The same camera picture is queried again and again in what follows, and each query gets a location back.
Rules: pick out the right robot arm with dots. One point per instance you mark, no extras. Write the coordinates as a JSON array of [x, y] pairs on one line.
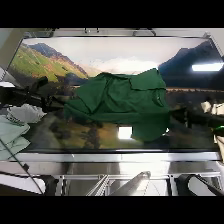
[[200, 116]]

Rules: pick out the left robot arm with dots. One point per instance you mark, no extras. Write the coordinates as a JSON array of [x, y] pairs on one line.
[[20, 95]]

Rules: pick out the green T-shirt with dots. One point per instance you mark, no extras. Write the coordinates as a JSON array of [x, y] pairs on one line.
[[123, 100]]

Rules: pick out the white garment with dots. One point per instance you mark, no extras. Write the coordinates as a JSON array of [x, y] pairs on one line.
[[27, 113]]

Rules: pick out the pale green garment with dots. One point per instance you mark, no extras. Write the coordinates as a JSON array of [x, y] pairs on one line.
[[10, 129], [15, 148]]

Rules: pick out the silver frame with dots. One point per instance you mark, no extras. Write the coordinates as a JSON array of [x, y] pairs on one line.
[[116, 166]]

